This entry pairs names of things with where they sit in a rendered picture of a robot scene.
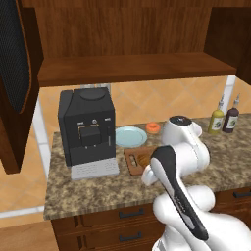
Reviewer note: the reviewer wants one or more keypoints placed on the wooden cabinet door, black panel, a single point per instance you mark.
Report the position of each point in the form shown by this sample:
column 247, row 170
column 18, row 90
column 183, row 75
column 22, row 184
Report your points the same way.
column 14, row 65

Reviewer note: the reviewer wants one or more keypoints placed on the wooden cutting board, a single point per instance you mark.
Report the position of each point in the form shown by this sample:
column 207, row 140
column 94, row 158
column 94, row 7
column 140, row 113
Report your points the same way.
column 130, row 168

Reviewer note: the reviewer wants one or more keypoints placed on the black coffee machine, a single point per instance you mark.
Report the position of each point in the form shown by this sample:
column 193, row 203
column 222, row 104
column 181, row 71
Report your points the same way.
column 88, row 140

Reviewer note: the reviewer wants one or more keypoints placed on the brown croissant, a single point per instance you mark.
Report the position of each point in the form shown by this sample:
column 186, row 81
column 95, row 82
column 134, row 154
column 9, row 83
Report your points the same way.
column 142, row 160

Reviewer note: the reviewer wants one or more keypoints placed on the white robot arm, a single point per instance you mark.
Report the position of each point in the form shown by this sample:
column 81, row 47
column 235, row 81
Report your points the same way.
column 191, row 153

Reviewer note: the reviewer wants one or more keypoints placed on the dark wooden cabinet door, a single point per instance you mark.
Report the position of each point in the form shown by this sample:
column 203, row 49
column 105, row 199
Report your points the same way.
column 230, row 36

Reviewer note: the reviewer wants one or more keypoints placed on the wooden drawer front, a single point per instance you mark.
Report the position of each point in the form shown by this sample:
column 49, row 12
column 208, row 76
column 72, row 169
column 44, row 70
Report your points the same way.
column 104, row 238
column 227, row 200
column 104, row 216

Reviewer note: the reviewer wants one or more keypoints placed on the open wooden wall cabinet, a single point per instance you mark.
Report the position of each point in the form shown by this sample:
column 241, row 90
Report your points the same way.
column 130, row 68

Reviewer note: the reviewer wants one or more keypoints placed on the yellow-green bottle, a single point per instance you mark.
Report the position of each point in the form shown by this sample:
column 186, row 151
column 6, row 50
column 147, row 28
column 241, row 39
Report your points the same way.
column 216, row 121

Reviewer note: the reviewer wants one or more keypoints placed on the orange donut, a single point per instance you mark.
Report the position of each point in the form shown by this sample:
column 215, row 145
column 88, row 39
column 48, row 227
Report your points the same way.
column 153, row 127

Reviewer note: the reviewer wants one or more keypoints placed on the light blue plate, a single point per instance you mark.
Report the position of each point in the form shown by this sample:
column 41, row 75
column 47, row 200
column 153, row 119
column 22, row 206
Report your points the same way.
column 130, row 137

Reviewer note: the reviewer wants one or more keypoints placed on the dark red bottle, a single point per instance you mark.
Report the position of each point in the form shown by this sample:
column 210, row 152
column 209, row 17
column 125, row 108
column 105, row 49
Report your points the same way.
column 231, row 120

